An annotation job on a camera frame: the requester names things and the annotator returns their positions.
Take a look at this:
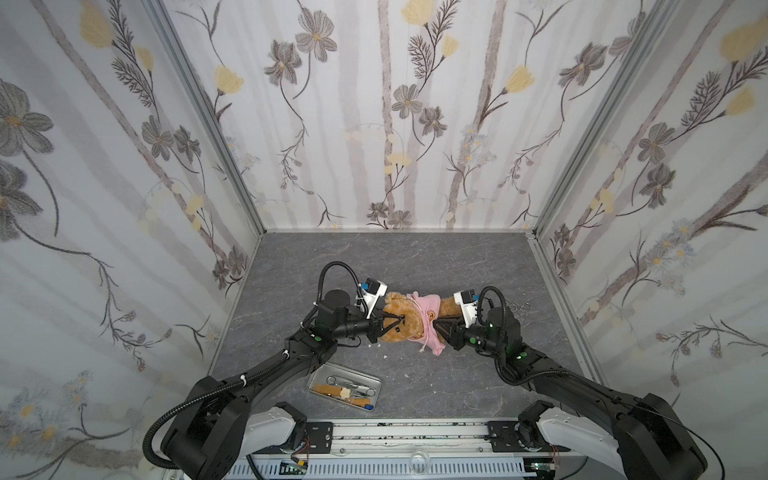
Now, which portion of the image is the brown teddy bear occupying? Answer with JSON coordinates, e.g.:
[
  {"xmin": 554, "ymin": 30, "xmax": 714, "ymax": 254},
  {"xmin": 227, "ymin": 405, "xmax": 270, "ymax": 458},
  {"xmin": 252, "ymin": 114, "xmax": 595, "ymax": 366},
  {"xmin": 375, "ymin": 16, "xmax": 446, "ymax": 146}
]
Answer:
[{"xmin": 380, "ymin": 292, "xmax": 463, "ymax": 343}]

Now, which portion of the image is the pink teddy hoodie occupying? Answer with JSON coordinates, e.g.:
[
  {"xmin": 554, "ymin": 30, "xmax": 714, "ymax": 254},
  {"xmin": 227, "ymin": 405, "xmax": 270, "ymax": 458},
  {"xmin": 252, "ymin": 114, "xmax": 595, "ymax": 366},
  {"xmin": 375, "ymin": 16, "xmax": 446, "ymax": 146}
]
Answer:
[{"xmin": 406, "ymin": 292, "xmax": 445, "ymax": 356}]

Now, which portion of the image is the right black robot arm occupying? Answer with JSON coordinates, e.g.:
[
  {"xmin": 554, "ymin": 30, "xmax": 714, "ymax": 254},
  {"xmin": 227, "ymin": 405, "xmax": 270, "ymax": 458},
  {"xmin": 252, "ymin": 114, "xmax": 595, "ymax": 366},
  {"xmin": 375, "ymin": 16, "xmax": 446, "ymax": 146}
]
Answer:
[{"xmin": 432, "ymin": 307, "xmax": 708, "ymax": 479}]

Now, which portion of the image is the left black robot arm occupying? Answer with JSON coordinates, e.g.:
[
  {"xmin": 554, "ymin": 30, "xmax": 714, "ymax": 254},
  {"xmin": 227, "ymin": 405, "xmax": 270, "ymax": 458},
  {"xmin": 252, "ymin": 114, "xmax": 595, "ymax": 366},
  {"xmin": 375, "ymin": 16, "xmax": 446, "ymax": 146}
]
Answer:
[{"xmin": 142, "ymin": 290, "xmax": 404, "ymax": 479}]

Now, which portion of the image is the metal tray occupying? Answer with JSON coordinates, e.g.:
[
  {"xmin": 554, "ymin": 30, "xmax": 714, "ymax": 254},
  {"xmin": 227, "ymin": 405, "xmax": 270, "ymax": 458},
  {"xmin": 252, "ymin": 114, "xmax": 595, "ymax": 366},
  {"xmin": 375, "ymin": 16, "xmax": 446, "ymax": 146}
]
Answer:
[{"xmin": 307, "ymin": 363, "xmax": 382, "ymax": 412}]

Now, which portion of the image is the wooden brush in tray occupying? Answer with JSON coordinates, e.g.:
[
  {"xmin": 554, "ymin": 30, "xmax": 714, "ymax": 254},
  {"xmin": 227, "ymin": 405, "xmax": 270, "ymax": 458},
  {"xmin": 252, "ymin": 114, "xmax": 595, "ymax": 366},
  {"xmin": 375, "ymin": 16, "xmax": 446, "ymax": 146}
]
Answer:
[{"xmin": 310, "ymin": 384, "xmax": 374, "ymax": 411}]

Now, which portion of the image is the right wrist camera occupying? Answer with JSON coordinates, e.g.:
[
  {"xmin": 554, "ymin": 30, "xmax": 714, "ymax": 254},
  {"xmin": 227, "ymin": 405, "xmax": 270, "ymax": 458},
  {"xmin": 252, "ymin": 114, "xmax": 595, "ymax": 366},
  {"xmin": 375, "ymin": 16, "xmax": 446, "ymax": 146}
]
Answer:
[{"xmin": 454, "ymin": 289, "xmax": 479, "ymax": 328}]

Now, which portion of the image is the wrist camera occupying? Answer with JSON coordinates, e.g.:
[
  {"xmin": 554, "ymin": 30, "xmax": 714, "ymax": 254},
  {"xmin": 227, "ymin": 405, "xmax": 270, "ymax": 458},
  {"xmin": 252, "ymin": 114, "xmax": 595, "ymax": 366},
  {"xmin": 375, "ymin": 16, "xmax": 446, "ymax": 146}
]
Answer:
[
  {"xmin": 359, "ymin": 278, "xmax": 388, "ymax": 319},
  {"xmin": 454, "ymin": 289, "xmax": 479, "ymax": 328}
]

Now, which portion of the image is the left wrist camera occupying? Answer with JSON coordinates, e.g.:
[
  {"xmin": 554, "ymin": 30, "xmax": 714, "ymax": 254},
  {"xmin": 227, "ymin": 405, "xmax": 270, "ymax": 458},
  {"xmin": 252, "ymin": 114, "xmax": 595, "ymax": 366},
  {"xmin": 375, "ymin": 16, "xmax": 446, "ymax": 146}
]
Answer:
[{"xmin": 359, "ymin": 278, "xmax": 388, "ymax": 319}]

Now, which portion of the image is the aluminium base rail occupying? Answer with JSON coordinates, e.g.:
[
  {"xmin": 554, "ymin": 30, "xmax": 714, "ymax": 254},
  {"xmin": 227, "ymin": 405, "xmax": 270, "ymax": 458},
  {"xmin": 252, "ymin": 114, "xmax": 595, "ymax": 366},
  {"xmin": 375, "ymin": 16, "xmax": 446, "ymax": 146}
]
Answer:
[{"xmin": 173, "ymin": 417, "xmax": 655, "ymax": 480}]

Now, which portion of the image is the black corrugated cable hose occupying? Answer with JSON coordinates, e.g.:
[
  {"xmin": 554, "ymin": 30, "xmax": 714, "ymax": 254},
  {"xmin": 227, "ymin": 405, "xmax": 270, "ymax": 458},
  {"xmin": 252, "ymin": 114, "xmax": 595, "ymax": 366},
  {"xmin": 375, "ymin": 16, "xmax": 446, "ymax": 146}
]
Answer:
[{"xmin": 142, "ymin": 260, "xmax": 364, "ymax": 471}]

